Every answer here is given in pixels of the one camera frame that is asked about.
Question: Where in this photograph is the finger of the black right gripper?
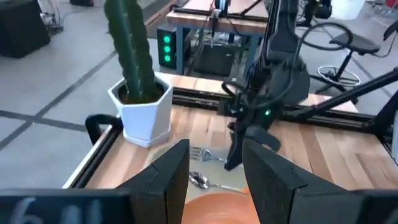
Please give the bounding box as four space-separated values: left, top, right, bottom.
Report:
246 125 282 153
223 122 247 172

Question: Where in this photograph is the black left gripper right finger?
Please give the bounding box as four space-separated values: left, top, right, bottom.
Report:
241 138 361 224

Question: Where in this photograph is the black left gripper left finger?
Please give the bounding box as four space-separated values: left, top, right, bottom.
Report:
114 138 190 224

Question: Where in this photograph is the fork with orange handle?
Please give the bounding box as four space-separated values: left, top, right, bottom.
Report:
190 146 225 163

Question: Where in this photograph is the spoon with orange handle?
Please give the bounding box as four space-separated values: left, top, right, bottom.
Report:
188 170 246 194

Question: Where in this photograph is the orange plastic plate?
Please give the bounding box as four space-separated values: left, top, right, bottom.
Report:
181 186 261 224

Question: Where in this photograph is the black case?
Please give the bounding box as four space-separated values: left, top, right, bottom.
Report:
192 43 237 77

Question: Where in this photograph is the white hexagonal plant pot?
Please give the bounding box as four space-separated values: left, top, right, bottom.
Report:
107 72 174 149

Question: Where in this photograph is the wooden table with blue legs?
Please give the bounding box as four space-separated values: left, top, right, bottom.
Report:
166 0 271 75

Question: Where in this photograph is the black table clamp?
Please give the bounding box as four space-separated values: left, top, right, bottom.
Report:
85 114 124 146

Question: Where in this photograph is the black computer with green lights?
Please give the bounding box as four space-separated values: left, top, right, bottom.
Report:
156 27 178 70

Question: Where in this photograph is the black stool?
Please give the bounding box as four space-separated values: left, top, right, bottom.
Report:
298 21 382 105

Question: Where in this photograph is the white bin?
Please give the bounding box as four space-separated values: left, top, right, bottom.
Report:
331 0 366 20

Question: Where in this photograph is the green cactus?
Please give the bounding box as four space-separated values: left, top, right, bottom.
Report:
103 0 156 100

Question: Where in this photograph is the large black box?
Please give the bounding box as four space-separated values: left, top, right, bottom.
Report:
0 0 51 59

